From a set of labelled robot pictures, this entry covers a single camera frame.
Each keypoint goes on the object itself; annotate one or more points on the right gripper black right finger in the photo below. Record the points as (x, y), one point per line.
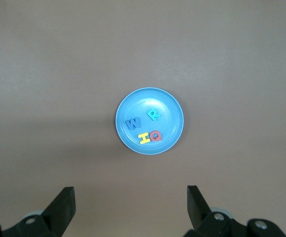
(199, 214)

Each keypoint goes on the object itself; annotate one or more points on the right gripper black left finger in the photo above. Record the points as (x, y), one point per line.
(56, 214)

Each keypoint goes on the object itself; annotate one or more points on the reddish pink letter Q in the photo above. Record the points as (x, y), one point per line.
(155, 136)

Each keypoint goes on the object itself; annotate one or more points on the yellow uppercase H letter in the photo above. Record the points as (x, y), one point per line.
(144, 138)

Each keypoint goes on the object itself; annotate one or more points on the teal uppercase R letter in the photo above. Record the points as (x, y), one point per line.
(153, 114)

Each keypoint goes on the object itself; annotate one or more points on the dark blue uppercase M letter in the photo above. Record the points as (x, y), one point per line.
(133, 124)

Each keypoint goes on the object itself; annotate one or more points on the blue round plate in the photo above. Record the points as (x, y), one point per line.
(165, 106)

